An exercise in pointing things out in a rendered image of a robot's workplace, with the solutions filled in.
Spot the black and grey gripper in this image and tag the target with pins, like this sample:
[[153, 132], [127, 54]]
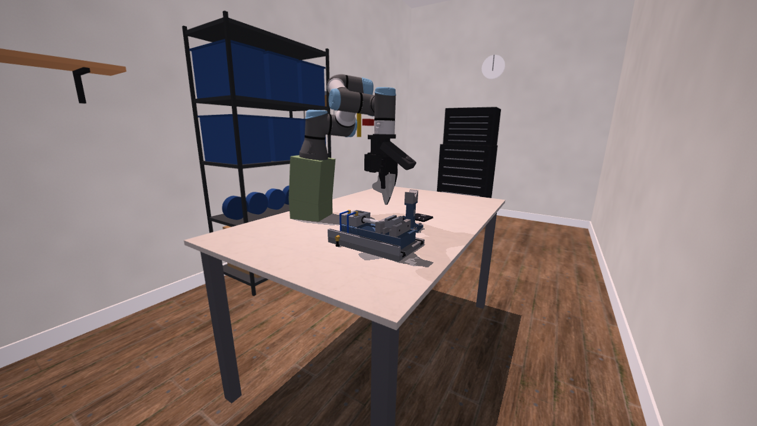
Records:
[[380, 162]]

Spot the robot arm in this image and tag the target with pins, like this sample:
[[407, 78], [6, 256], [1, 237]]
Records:
[[355, 95]]

